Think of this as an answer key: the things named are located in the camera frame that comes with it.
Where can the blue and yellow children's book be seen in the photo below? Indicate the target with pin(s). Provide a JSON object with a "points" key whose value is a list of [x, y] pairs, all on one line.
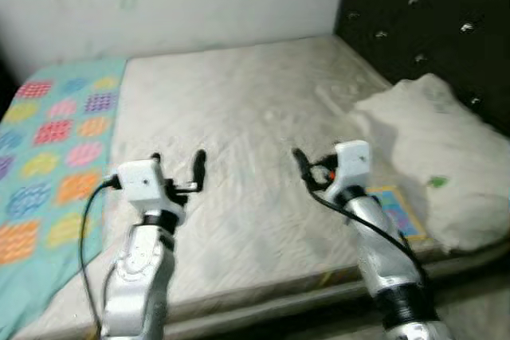
{"points": [[402, 212]]}

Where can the white pillow with tree print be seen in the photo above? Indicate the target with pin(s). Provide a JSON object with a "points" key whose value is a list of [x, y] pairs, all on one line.
{"points": [[446, 141]]}

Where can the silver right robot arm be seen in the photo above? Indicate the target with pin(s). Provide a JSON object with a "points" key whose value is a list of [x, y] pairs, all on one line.
{"points": [[390, 276]]}

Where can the grey quilted mattress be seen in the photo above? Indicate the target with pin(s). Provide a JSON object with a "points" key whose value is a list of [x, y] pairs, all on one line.
{"points": [[239, 117]]}

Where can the teal blanket with colourful patches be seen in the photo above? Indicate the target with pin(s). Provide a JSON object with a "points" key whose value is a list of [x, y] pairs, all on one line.
{"points": [[56, 157]]}

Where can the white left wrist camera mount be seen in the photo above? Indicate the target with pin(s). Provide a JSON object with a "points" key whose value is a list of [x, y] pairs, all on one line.
{"points": [[139, 181]]}

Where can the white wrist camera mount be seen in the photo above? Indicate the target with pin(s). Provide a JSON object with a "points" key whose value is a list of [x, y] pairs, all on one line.
{"points": [[353, 165], [139, 181]]}

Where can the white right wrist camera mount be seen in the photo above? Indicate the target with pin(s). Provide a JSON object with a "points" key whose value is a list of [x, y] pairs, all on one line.
{"points": [[353, 165]]}

